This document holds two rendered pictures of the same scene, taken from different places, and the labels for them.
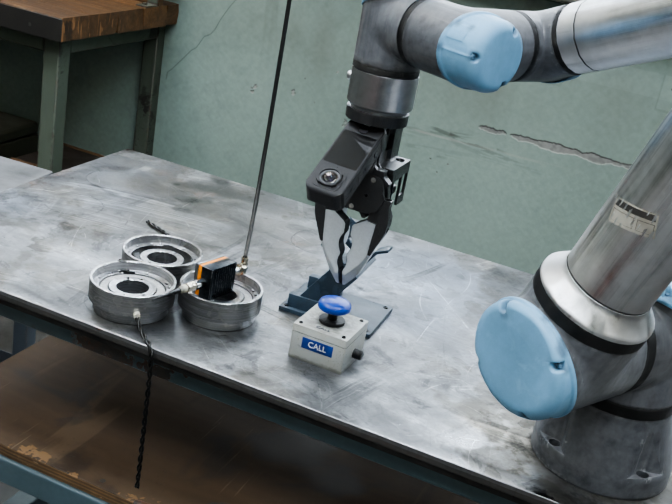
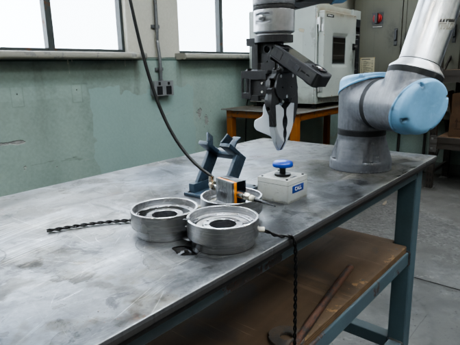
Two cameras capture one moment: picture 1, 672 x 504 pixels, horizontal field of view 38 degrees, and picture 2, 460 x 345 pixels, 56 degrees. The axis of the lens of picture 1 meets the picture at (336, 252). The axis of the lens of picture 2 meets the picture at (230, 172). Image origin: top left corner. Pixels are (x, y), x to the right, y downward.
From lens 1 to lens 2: 1.22 m
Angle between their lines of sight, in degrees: 66
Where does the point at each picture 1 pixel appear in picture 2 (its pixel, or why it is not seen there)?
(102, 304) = (248, 237)
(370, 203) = (293, 90)
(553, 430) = (366, 159)
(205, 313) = (259, 208)
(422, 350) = not seen: hidden behind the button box
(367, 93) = (289, 20)
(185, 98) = not seen: outside the picture
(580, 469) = (387, 163)
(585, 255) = (432, 48)
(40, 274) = (149, 276)
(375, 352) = not seen: hidden behind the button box
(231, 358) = (296, 217)
